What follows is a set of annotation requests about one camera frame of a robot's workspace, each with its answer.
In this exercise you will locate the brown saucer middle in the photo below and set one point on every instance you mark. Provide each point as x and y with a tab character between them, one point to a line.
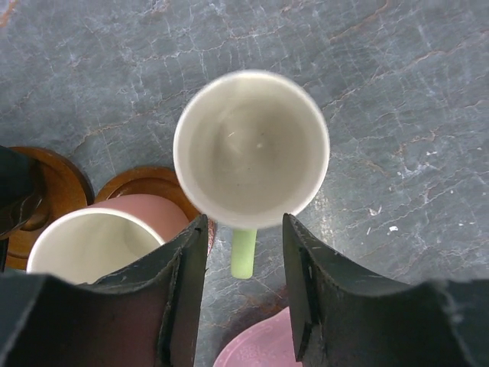
153	183

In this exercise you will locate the pink three-tier cake stand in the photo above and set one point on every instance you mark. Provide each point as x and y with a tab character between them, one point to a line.
267	343

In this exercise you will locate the black mug white inside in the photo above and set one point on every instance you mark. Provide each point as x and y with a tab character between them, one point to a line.
21	189

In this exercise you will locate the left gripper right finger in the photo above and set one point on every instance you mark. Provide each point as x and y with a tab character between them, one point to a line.
343	314

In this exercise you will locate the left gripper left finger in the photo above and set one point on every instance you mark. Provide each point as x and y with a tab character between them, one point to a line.
145	314

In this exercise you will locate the brown saucer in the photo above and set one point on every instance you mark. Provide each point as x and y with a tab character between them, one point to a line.
65	190
153	183

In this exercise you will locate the green mug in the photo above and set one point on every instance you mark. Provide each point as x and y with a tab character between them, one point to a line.
248	148

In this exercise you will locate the brown saucer left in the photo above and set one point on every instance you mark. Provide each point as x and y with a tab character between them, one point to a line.
65	190

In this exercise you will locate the pink mug white inside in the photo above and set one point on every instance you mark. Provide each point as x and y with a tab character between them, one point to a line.
88	244

